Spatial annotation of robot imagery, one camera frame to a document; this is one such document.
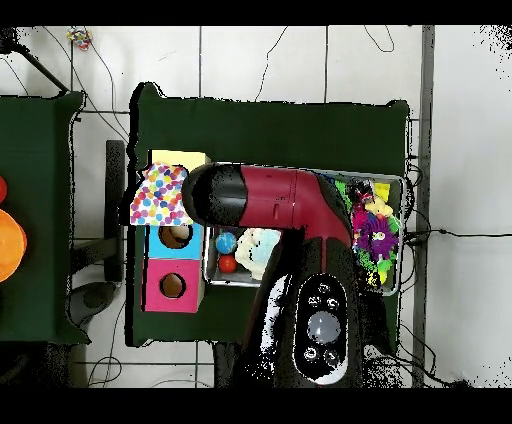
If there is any purple spiky monster toy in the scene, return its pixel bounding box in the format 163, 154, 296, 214
355, 209, 400, 261

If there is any colourful patterned cloth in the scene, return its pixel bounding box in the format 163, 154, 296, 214
129, 162, 195, 228

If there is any light teal cloth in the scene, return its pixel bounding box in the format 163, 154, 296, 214
254, 227, 283, 269

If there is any orange bowl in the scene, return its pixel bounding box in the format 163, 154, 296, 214
0, 207, 29, 284

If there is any small colourful toy on floor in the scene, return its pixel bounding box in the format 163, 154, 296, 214
66, 27, 93, 51

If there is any cream yellow cloth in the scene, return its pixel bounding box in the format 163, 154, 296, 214
233, 229, 261, 280

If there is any wooden box with three holes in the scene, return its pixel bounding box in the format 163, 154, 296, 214
142, 148, 213, 315

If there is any shallow clear bin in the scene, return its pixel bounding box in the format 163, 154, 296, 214
203, 167, 405, 297

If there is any dark green table cloth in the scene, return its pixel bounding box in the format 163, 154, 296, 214
127, 82, 411, 349

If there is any blue globe ball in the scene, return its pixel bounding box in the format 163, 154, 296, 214
215, 231, 239, 255

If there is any green covered side table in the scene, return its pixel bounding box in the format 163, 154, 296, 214
0, 91, 85, 345

